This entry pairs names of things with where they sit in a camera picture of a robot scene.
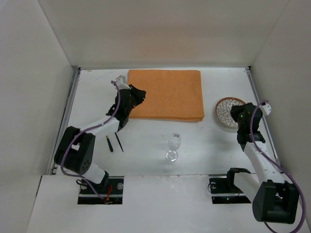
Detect patterned ceramic plate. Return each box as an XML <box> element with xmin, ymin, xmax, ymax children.
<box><xmin>215</xmin><ymin>97</ymin><xmax>246</xmax><ymax>129</ymax></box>

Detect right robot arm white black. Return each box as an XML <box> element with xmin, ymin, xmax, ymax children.
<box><xmin>226</xmin><ymin>103</ymin><xmax>299</xmax><ymax>224</ymax></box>

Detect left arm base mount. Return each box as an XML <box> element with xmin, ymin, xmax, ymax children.
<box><xmin>76</xmin><ymin>176</ymin><xmax>124</xmax><ymax>205</ymax></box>

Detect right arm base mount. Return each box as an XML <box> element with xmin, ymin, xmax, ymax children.
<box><xmin>207</xmin><ymin>168</ymin><xmax>251</xmax><ymax>204</ymax></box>

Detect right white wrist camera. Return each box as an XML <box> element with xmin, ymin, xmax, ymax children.
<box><xmin>259</xmin><ymin>101</ymin><xmax>272</xmax><ymax>116</ymax></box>

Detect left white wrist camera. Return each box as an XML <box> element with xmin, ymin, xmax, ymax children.
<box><xmin>115</xmin><ymin>75</ymin><xmax>130</xmax><ymax>90</ymax></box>

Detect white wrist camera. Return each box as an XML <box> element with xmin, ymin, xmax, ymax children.
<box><xmin>115</xmin><ymin>75</ymin><xmax>130</xmax><ymax>90</ymax></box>
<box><xmin>259</xmin><ymin>101</ymin><xmax>272</xmax><ymax>116</ymax></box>

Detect orange cloth placemat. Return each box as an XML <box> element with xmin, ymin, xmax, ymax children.
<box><xmin>128</xmin><ymin>69</ymin><xmax>205</xmax><ymax>122</ymax></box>

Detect gold fork black handle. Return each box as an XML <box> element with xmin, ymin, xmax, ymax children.
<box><xmin>106</xmin><ymin>136</ymin><xmax>114</xmax><ymax>152</ymax></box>

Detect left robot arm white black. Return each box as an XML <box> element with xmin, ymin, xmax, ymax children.
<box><xmin>54</xmin><ymin>81</ymin><xmax>146</xmax><ymax>185</ymax></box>

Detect clear wine glass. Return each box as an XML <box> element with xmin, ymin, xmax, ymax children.
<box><xmin>165</xmin><ymin>133</ymin><xmax>181</xmax><ymax>162</ymax></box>

